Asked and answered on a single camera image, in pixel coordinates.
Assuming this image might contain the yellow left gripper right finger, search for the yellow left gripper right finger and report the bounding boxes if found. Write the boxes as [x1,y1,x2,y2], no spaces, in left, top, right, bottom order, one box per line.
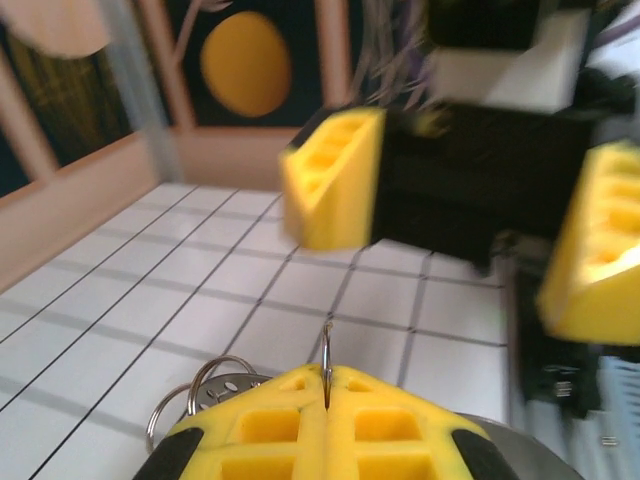
[324,366,502,480]

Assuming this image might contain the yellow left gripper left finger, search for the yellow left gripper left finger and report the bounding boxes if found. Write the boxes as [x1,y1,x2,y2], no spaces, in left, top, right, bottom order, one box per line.
[133,363,330,480]

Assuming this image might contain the metal spring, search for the metal spring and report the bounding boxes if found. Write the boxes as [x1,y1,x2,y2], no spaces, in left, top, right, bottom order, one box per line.
[144,322,337,454]

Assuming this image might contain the silver metal disc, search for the silver metal disc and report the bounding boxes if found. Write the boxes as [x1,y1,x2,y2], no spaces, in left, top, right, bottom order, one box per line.
[457,413,576,480]

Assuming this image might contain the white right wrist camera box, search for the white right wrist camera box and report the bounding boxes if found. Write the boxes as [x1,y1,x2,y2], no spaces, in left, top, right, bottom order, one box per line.
[427,0,594,114]

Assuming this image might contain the aluminium corner post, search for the aluminium corner post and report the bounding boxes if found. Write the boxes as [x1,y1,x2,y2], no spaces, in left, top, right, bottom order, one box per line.
[107,0,176,189]

